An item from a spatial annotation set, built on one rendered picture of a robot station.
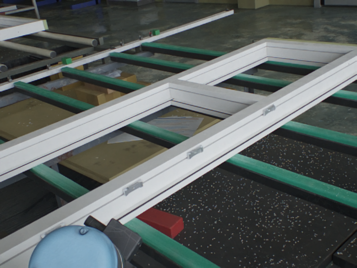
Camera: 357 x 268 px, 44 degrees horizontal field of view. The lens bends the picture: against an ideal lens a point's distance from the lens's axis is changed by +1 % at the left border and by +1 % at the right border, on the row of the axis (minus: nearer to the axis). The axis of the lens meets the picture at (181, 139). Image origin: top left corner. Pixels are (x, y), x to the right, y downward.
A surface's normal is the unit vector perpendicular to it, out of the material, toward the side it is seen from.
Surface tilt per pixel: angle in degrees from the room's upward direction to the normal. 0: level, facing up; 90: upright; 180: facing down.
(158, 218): 0
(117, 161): 0
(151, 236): 0
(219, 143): 90
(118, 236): 48
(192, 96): 90
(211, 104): 90
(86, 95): 90
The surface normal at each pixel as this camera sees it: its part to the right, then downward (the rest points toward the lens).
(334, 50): -0.71, 0.37
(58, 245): 0.05, -0.29
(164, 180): 0.70, 0.23
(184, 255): -0.12, -0.90
